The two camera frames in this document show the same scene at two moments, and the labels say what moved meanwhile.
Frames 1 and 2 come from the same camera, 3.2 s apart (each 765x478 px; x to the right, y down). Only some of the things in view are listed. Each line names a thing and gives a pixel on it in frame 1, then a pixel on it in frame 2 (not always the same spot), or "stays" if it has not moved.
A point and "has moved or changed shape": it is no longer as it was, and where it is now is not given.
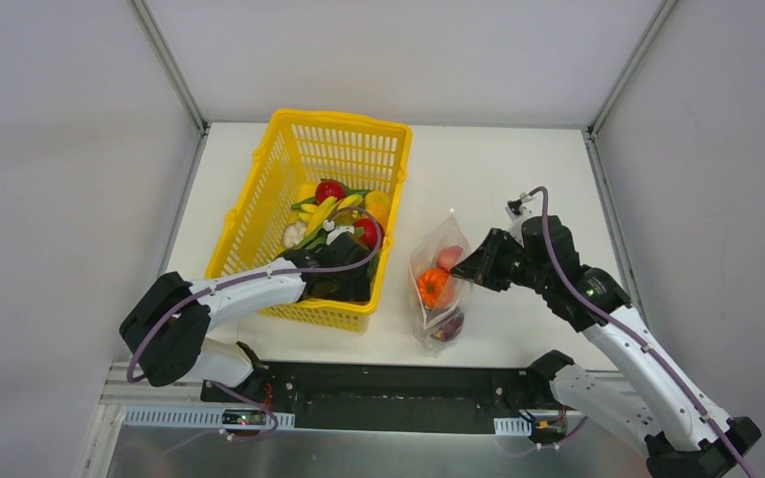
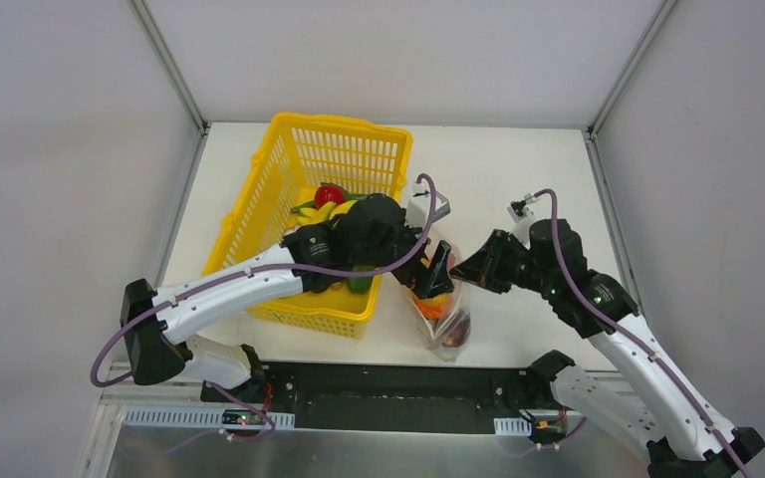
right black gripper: x=497 y=256 stays
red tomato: x=325 y=189 stays
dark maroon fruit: x=449 y=329 has moved or changed shape
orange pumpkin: x=430 y=283 has moved or changed shape
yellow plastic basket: x=296 y=151 stays
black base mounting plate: x=390 y=397 stays
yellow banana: x=319 y=215 stays
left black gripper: x=349 y=249 to x=418 y=249
